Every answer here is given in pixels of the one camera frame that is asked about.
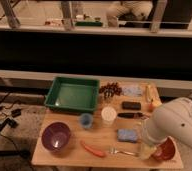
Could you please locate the orange carrot toy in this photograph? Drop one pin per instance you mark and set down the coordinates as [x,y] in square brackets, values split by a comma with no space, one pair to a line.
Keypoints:
[93,151]

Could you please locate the white plastic cup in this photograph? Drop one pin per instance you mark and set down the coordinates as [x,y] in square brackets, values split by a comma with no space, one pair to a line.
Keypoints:
[108,115]

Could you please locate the wooden table board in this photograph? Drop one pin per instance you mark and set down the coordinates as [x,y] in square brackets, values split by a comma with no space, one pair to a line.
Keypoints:
[101,137]

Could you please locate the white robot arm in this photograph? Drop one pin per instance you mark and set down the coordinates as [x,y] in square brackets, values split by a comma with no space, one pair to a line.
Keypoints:
[173,118]

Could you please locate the small blue cup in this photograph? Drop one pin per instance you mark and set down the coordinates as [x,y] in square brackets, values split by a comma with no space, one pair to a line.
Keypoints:
[86,120]

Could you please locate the green plastic tray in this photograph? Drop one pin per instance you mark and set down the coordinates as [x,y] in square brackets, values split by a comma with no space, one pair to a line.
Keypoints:
[73,95]

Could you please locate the green item on shelf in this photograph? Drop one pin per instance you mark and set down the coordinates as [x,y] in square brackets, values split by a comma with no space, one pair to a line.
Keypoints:
[89,24]

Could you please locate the purple bowl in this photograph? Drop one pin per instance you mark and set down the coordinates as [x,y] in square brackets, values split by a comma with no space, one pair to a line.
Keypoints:
[56,136]

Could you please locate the red-brown bowl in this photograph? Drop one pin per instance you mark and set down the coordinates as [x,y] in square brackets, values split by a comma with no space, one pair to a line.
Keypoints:
[165,151]

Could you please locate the orange fruit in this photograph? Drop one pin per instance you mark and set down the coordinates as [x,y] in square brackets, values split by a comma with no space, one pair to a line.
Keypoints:
[153,105]

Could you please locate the silver metal fork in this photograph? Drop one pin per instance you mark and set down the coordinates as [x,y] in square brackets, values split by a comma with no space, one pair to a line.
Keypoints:
[115,151]

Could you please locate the dark red grape bunch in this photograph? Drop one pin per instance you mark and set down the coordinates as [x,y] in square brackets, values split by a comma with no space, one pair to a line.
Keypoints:
[110,89]

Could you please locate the black rectangular box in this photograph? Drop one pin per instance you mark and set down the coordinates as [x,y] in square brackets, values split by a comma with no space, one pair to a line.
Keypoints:
[131,105]

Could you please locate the black handled knife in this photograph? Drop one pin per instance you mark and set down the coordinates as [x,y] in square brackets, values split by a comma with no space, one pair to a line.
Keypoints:
[131,115]

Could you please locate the person in background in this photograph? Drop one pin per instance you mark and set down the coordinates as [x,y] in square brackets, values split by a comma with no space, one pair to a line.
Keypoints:
[139,9]

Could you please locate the blue sponge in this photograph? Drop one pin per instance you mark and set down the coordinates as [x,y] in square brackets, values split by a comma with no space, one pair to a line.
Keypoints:
[127,135]

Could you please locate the yellow banana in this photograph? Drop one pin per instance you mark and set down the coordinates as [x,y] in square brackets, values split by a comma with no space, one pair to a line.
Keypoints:
[149,94]

